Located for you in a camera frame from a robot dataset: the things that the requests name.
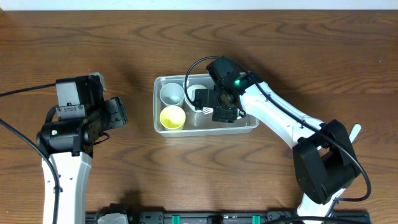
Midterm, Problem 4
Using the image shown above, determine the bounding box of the pink plastic fork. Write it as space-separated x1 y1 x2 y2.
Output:
203 108 213 114

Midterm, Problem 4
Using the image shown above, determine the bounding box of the white plastic cup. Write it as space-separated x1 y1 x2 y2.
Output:
184 85 207 113

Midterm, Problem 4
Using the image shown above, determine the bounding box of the yellow plastic cup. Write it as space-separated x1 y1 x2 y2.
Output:
159 106 186 131

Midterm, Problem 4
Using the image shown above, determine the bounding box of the grey plastic cup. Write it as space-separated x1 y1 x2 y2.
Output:
160 83 185 107

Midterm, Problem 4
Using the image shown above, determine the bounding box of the mint green plastic spoon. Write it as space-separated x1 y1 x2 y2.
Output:
349 123 362 143

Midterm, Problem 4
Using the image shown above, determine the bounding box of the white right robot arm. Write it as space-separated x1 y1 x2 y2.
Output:
185 71 364 223

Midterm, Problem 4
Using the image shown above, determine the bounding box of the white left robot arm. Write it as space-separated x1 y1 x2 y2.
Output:
37 97 128 223

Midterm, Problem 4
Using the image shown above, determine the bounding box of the clear plastic container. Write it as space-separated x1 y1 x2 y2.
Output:
153 75 260 138

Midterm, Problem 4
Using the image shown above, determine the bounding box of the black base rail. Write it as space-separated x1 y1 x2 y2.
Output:
85 203 371 224

